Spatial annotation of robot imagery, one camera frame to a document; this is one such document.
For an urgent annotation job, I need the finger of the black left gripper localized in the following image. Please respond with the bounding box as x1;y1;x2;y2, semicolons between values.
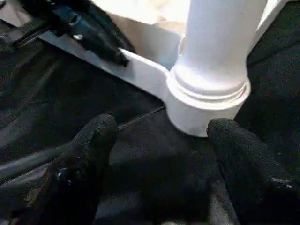
49;5;130;66
87;0;136;53

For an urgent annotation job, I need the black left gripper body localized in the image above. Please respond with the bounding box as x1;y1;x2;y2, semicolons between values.
0;0;64;47

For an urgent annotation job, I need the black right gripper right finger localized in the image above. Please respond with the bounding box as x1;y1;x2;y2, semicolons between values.
207;118;300;225

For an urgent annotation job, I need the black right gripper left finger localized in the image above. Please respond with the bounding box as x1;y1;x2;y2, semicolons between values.
0;114;119;225

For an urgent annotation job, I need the white plastic table top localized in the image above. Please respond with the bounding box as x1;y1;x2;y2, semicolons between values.
40;0;300;139

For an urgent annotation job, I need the white plastic table leg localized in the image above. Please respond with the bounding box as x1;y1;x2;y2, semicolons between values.
166;0;269;111

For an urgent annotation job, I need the black work mat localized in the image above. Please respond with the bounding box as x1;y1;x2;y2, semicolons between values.
0;0;300;225

